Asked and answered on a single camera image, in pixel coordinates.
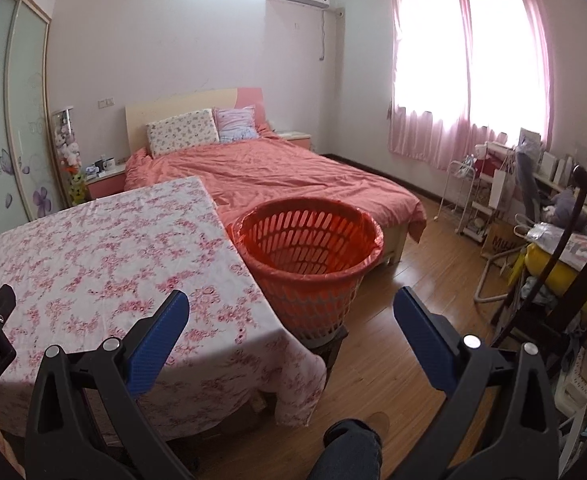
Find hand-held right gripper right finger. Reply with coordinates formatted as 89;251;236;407
392;286;562;480

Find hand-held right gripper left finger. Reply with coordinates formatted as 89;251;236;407
24;289;191;480

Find orange plastic laundry basket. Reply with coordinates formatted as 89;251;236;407
232;197;385;345

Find person's left forearm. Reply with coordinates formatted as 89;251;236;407
0;409;25;478

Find pink floral tablecloth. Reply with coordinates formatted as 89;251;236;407
0;175;327;429

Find black stool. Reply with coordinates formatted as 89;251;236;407
307;326;349;377

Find person's brown shoe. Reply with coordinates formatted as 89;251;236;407
360;411;391;442

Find brown paper bag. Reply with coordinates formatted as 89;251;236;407
481;219;524;264

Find white storage trolley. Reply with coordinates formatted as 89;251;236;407
463;142;514;244

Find person's leg in jeans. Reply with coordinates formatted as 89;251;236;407
307;420;385;480

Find yellow plastic tub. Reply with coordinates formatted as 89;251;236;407
521;244;587;314

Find pink nightstand with mugs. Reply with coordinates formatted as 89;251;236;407
84;166;127;201

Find stacked storage boxes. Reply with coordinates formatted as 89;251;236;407
553;330;587;461

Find plush toy display case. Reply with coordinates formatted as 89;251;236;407
50;105;87;206

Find white paper bag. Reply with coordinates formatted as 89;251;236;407
488;152;517;211

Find flower printed sliding wardrobe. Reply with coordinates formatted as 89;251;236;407
0;0;54;247

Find pink curtain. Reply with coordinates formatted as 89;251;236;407
387;0;474;171
461;0;554;159

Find dark wooden chair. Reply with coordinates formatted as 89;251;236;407
490;164;587;357

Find white desk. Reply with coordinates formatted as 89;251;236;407
483;141;587;228

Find bed with salmon duvet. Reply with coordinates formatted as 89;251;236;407
123;132;427;267

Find white floral pillow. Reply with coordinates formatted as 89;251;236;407
146;108;220;158

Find pink striped pillow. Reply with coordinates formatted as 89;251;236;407
214;105;260;142

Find beige and pink headboard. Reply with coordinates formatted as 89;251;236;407
124;87;269;158

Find air conditioner pipe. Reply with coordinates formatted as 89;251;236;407
318;7;345;64

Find white metal tube frame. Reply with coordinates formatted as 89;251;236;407
473;249;505;307

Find white wire rack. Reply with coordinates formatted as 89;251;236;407
440;159;477;234

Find picture frame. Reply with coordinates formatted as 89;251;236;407
518;127;542;151

